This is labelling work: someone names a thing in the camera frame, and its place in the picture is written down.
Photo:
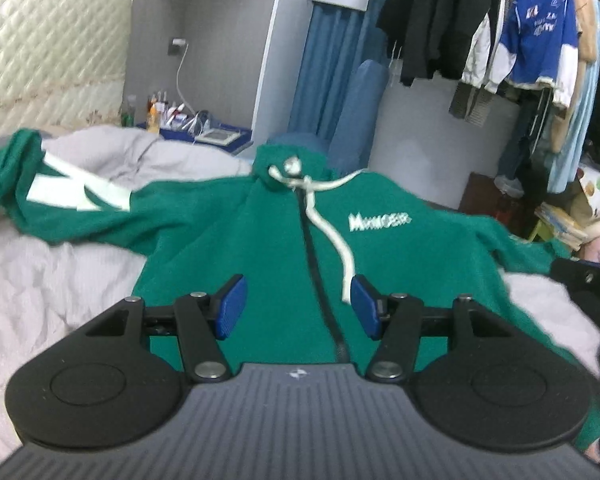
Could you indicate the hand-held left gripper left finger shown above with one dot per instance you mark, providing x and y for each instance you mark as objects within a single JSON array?
[{"x": 232, "y": 305}]

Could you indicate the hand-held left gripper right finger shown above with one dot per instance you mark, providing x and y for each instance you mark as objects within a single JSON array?
[{"x": 365, "y": 307}]

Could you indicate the green hoodie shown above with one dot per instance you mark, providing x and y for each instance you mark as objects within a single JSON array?
[{"x": 230, "y": 240}]

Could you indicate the stack of books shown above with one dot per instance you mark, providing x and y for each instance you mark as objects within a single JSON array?
[{"x": 560, "y": 225}]

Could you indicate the green stool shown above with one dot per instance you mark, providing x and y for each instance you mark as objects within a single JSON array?
[{"x": 541, "y": 234}]

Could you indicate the polka dot bag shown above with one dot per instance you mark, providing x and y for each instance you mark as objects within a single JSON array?
[{"x": 597, "y": 190}]

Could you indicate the brown storage box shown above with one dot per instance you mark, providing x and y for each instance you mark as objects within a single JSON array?
[{"x": 485, "y": 200}]

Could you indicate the hanging jeans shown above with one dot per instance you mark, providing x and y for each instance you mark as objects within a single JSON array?
[{"x": 512, "y": 160}]

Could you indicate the light blue hanging garment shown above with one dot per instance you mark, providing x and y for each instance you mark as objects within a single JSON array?
[{"x": 580, "y": 125}]

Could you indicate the white tablet device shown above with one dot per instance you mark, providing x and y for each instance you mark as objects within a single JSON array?
[{"x": 215, "y": 137}]

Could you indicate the blue covered chair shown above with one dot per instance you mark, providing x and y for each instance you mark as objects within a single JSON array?
[{"x": 355, "y": 120}]

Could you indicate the orange bottle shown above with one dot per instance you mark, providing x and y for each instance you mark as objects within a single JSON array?
[{"x": 153, "y": 119}]

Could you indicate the striped hanging shirt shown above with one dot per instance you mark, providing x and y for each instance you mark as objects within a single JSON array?
[{"x": 470, "y": 105}]

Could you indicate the green bottle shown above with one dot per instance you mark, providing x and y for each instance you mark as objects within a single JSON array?
[{"x": 127, "y": 115}]

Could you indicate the blue and white jersey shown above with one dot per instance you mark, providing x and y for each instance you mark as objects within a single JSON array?
[{"x": 535, "y": 50}]

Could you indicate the blue curtain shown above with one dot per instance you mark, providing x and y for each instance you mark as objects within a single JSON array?
[{"x": 320, "y": 70}]

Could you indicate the grey wardrobe cabinet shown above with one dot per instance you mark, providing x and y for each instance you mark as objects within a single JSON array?
[{"x": 220, "y": 60}]

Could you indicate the beige hanging coat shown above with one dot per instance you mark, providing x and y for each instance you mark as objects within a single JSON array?
[{"x": 590, "y": 35}]

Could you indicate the white hanging jacket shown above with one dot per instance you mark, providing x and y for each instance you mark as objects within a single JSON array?
[{"x": 480, "y": 55}]

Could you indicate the black hanging coat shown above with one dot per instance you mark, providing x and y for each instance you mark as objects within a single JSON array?
[{"x": 440, "y": 20}]

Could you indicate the cream quilted headboard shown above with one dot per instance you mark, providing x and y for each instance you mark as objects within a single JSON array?
[{"x": 40, "y": 50}]

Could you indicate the white wall charger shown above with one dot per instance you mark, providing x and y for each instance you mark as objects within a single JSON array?
[{"x": 177, "y": 46}]

